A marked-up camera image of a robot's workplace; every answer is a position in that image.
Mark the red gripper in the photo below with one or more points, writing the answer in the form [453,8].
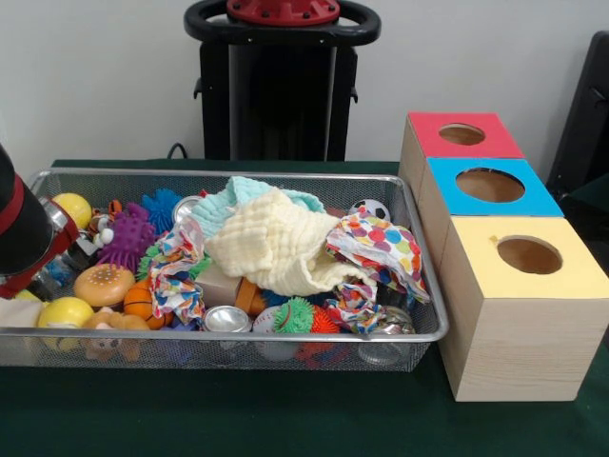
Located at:
[70,231]

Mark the crushed clear water bottle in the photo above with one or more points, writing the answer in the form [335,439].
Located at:
[59,273]

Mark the cream muslin cloth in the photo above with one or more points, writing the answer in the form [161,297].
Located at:
[276,243]

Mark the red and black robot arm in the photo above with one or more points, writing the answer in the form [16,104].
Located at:
[21,224]

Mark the silver mesh bin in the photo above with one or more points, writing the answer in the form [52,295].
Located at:
[409,354]

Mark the wooden box with three holes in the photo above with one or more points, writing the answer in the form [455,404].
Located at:
[514,347]

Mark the yellow ball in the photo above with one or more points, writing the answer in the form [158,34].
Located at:
[65,311]
[73,209]

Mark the purple spiky ball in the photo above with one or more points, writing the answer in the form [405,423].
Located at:
[126,235]

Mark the small orange basketball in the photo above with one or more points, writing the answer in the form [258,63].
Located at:
[138,302]

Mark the light blue muslin cloth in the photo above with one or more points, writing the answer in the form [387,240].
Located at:
[214,209]

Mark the silver drink can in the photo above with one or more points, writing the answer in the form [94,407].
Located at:
[226,320]

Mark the dark green table cloth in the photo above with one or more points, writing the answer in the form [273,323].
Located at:
[238,419]
[590,204]

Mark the small soccer ball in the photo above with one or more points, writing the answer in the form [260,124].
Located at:
[373,208]

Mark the polka dot paper napkin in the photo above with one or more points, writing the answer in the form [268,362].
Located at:
[380,243]

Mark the black panel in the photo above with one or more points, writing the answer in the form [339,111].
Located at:
[585,119]

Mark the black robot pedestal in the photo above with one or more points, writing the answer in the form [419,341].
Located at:
[280,95]

